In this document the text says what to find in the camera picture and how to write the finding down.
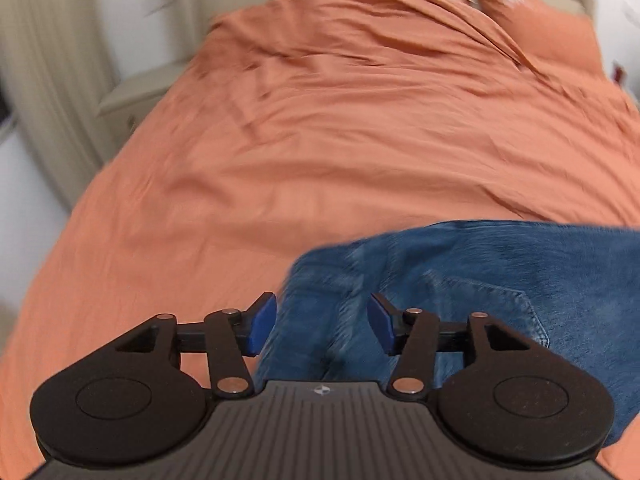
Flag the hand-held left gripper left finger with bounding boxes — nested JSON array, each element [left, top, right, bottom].
[[115, 291, 278, 401]]

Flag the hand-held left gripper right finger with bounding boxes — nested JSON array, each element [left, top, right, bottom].
[[366, 292, 551, 401]]

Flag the blue denim pants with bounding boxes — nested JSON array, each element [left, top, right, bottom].
[[252, 219, 640, 453]]

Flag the orange bed duvet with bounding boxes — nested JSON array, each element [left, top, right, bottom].
[[0, 0, 640, 480]]

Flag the beige nightstand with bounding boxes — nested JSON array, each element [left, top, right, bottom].
[[97, 61, 189, 137]]

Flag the orange pillow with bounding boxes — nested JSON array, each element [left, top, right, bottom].
[[467, 0, 603, 77]]

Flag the beige pleated curtain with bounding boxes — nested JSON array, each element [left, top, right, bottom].
[[0, 0, 122, 212]]

